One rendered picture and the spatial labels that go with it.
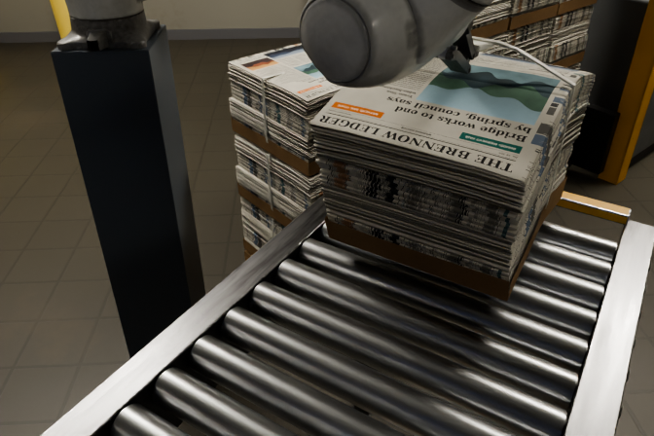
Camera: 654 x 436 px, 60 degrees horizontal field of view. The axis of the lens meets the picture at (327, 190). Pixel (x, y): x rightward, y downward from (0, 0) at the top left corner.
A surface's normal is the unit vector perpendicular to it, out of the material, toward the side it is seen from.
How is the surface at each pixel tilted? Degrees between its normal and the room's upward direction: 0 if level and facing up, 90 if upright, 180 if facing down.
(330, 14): 78
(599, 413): 0
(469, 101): 12
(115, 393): 0
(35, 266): 0
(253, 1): 90
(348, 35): 83
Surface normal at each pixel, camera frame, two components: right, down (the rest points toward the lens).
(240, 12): 0.06, 0.52
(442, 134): -0.12, -0.71
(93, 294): 0.00, -0.85
